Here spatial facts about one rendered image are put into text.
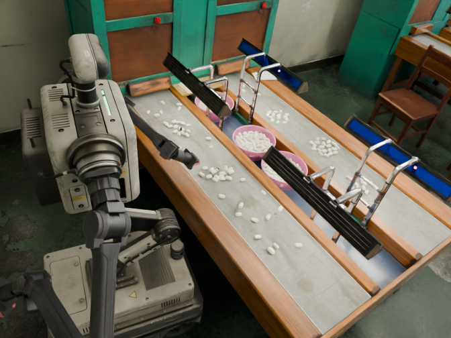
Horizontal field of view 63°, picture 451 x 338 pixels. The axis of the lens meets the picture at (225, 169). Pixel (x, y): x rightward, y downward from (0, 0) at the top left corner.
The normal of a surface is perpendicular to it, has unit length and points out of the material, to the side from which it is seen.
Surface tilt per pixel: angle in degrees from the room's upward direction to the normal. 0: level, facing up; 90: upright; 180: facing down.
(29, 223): 0
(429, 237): 0
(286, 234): 0
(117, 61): 90
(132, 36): 90
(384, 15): 90
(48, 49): 90
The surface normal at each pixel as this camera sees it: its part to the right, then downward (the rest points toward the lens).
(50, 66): 0.54, 0.62
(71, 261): 0.11, -0.73
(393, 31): -0.84, 0.30
